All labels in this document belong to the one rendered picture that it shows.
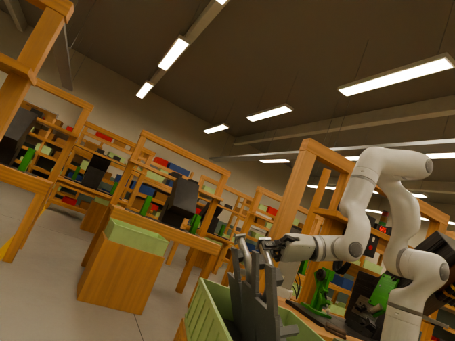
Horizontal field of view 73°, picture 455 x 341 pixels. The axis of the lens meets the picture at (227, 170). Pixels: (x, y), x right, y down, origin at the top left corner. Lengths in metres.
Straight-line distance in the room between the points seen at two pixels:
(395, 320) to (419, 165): 0.58
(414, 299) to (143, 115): 10.84
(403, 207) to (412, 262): 0.21
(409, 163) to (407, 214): 0.21
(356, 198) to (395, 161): 0.22
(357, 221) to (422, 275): 0.41
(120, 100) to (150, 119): 1.20
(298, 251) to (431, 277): 0.54
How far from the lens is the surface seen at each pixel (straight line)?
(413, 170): 1.29
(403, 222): 1.38
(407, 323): 1.42
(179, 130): 11.83
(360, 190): 1.16
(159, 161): 8.43
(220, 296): 1.33
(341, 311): 8.14
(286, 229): 2.08
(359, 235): 1.05
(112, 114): 11.47
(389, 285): 2.21
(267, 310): 0.86
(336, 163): 2.29
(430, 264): 1.39
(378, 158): 1.23
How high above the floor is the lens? 1.19
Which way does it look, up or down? 9 degrees up
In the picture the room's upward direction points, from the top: 22 degrees clockwise
